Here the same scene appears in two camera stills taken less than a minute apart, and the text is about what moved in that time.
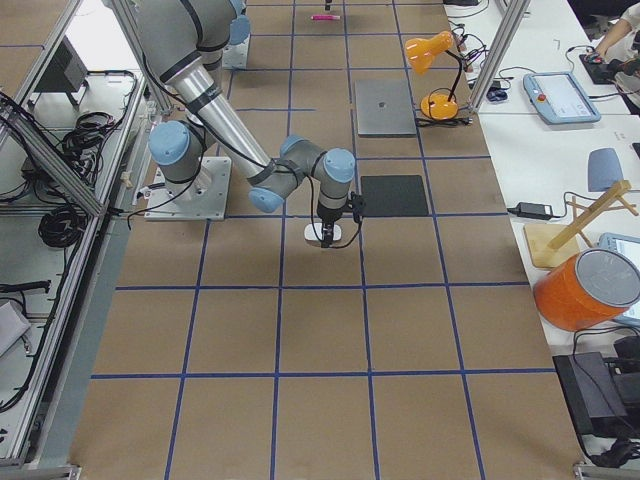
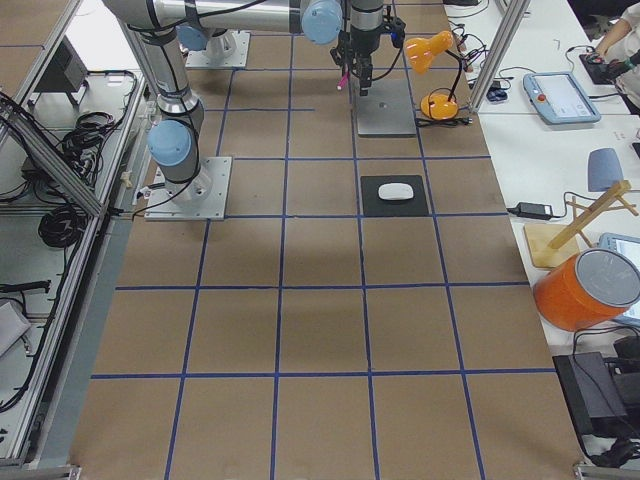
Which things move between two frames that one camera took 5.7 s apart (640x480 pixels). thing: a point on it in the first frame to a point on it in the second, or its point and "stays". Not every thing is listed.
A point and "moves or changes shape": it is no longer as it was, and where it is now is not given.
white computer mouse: [310, 236] to [394, 191]
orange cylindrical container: [591, 288] stays
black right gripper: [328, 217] to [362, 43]
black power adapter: [532, 210] stays
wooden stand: [551, 244] stays
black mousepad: [393, 196] stays
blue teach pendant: [556, 97] stays
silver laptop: [385, 108] stays
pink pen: [325, 17] moves or changes shape
